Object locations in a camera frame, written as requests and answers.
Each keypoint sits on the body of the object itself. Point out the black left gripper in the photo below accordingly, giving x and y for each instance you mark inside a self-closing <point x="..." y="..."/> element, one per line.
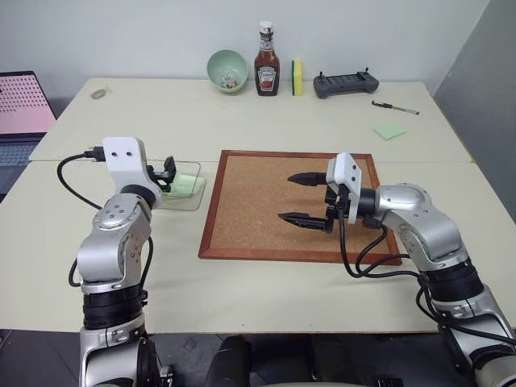
<point x="161" y="177"/>

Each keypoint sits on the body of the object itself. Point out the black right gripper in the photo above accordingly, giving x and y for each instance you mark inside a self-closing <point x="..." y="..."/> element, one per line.
<point x="336" y="201"/>

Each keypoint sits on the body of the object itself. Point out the green handwritten sticky note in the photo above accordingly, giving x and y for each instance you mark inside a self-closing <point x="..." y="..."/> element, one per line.
<point x="179" y="180"/>

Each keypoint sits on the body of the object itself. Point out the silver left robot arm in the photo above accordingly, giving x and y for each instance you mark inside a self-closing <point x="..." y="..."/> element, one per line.
<point x="117" y="242"/>

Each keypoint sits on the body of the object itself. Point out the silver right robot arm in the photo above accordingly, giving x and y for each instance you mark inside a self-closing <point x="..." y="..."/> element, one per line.
<point x="423" y="225"/>

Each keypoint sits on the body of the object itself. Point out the flat green sticky note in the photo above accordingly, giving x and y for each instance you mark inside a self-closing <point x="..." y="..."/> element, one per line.
<point x="186" y="190"/>

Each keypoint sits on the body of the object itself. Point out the wood-framed cork board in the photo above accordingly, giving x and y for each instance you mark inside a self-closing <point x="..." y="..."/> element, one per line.
<point x="254" y="209"/>

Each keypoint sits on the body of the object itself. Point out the green sticky note pad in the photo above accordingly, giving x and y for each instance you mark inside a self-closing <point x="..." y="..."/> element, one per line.
<point x="389" y="131"/>

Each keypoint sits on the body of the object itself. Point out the clear glass tray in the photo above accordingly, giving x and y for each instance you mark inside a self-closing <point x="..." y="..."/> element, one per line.
<point x="189" y="201"/>

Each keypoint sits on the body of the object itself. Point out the grey handheld remote controller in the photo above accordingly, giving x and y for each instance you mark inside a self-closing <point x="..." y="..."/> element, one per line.
<point x="342" y="86"/>

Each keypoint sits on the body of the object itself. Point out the pale green bowl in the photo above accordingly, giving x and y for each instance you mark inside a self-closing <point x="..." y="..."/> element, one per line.
<point x="223" y="66"/>

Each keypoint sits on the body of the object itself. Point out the yellow green sponge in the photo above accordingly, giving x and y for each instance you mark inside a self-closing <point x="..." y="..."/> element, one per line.
<point x="299" y="78"/>

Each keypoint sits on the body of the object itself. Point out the black ballpoint pen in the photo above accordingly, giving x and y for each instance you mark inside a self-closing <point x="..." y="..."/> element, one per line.
<point x="395" y="108"/>

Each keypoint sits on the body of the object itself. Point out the Heinz ketchup bottle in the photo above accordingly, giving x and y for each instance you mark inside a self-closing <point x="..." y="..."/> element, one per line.
<point x="267" y="70"/>

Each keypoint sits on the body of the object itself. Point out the dark rounded shape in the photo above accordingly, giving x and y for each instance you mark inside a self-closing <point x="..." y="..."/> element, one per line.
<point x="230" y="363"/>

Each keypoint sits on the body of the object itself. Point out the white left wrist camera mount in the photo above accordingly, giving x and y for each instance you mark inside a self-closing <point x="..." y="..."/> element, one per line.
<point x="125" y="161"/>

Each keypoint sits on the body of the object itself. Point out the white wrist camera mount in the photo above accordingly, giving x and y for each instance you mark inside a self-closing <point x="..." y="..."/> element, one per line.
<point x="125" y="161"/>
<point x="348" y="177"/>

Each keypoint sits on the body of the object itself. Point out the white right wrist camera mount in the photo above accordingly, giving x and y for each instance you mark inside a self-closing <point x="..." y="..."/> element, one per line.
<point x="348" y="177"/>

